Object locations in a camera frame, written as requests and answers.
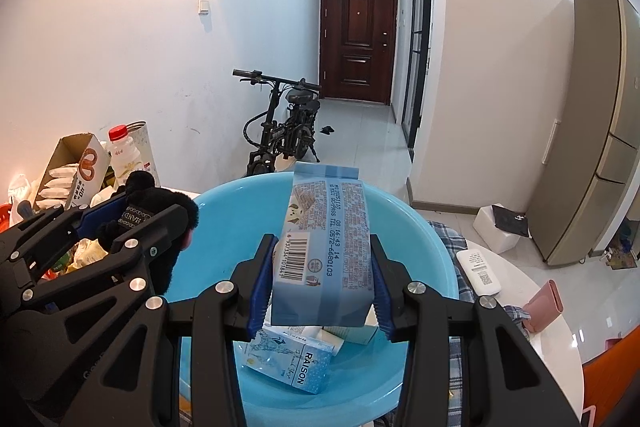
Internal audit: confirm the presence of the light blue tissue pack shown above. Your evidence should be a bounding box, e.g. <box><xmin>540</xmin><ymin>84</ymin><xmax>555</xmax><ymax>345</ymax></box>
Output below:
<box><xmin>270</xmin><ymin>162</ymin><xmax>374</xmax><ymax>327</ymax></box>

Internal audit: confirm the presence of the crumpled tissue paper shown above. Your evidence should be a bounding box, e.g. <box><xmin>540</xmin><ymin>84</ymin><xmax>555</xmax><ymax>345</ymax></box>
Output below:
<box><xmin>51</xmin><ymin>239</ymin><xmax>107</xmax><ymax>275</ymax></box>

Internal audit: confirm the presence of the cardboard pretzel snack box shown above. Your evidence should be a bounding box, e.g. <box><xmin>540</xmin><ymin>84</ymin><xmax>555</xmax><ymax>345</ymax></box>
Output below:
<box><xmin>34</xmin><ymin>133</ymin><xmax>110</xmax><ymax>210</ymax></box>

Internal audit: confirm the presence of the blue Raison box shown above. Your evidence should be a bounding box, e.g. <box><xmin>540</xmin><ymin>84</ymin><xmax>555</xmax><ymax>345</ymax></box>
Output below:
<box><xmin>242</xmin><ymin>326</ymin><xmax>336</xmax><ymax>395</ymax></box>

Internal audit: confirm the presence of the blue plastic basin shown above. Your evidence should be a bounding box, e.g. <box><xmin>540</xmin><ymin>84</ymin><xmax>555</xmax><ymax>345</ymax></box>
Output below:
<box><xmin>166</xmin><ymin>167</ymin><xmax>459</xmax><ymax>426</ymax></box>

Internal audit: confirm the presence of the white remote control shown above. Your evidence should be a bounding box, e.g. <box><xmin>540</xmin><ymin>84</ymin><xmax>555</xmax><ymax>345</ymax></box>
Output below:
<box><xmin>456</xmin><ymin>248</ymin><xmax>501</xmax><ymax>297</ymax></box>

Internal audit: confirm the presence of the pink cup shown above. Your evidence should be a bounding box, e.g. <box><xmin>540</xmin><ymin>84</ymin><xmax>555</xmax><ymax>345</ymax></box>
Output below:
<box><xmin>523</xmin><ymin>280</ymin><xmax>564</xmax><ymax>334</ymax></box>

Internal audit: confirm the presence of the strawberry milk bottle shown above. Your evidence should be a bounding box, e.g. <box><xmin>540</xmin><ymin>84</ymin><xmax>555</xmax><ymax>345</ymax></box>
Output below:
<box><xmin>108</xmin><ymin>124</ymin><xmax>144</xmax><ymax>187</ymax></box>

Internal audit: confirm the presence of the blue plaid shirt cloth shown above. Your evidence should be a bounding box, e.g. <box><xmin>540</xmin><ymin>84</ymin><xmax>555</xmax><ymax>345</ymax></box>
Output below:
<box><xmin>374</xmin><ymin>220</ymin><xmax>532</xmax><ymax>427</ymax></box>

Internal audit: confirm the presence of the white foam box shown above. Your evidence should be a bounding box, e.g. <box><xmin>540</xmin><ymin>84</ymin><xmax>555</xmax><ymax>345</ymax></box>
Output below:
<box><xmin>473</xmin><ymin>204</ymin><xmax>530</xmax><ymax>254</ymax></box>

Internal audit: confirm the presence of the black folding bicycle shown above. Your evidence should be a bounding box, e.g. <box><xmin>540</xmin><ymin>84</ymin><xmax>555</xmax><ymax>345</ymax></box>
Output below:
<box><xmin>232</xmin><ymin>69</ymin><xmax>320</xmax><ymax>176</ymax></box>

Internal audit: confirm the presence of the beige refrigerator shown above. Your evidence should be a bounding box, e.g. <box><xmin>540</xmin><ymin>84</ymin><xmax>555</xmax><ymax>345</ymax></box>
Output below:
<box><xmin>526</xmin><ymin>0</ymin><xmax>639</xmax><ymax>265</ymax></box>

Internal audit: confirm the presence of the dark red entrance door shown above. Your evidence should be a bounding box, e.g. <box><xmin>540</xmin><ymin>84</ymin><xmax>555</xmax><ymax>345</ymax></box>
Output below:
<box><xmin>319</xmin><ymin>0</ymin><xmax>398</xmax><ymax>105</ymax></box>

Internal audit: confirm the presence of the white light switch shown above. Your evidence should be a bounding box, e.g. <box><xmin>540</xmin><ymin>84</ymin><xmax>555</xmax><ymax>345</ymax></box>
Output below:
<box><xmin>198</xmin><ymin>0</ymin><xmax>210</xmax><ymax>16</ymax></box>

